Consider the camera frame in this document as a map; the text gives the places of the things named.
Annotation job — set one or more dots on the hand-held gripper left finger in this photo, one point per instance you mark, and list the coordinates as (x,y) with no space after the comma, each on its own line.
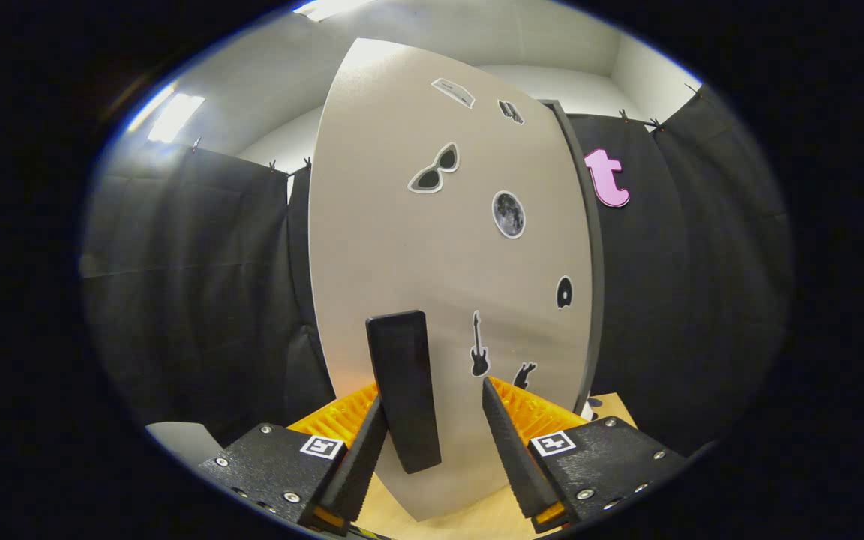
(361,472)

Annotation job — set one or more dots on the ceiling light panel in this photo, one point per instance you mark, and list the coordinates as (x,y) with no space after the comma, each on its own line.
(327,7)
(177,116)

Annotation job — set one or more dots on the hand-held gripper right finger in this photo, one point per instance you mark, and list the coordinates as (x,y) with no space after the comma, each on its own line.
(514,457)

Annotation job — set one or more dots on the dark grey shoe cabinet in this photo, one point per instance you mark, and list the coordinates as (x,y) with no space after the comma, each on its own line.
(597,262)

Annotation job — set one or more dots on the black backdrop cloth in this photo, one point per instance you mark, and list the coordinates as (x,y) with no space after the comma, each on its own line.
(192,262)

